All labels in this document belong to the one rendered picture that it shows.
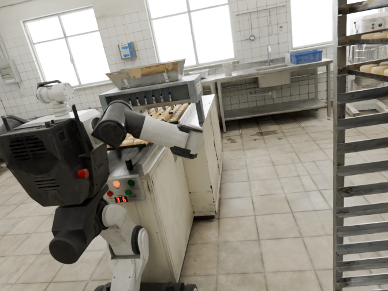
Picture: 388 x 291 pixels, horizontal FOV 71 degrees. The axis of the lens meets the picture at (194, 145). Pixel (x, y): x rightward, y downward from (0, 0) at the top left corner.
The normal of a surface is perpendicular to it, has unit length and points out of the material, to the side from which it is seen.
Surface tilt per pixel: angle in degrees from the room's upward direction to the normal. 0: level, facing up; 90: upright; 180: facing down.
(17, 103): 90
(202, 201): 90
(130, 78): 115
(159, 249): 90
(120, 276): 33
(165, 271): 90
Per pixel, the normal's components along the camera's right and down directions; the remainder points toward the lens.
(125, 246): -0.11, 0.52
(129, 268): -0.22, -0.58
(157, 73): -0.06, 0.72
